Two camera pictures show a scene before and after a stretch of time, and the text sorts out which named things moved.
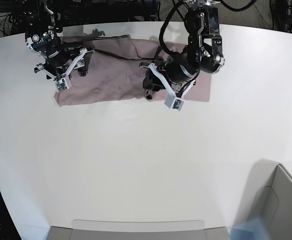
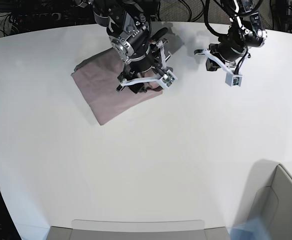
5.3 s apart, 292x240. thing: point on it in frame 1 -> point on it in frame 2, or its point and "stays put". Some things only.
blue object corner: [255, 229] stays put
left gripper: [61, 62] -> [153, 58]
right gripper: [178, 69] -> [230, 51]
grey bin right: [272, 193] stays put
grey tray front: [138, 229] stays put
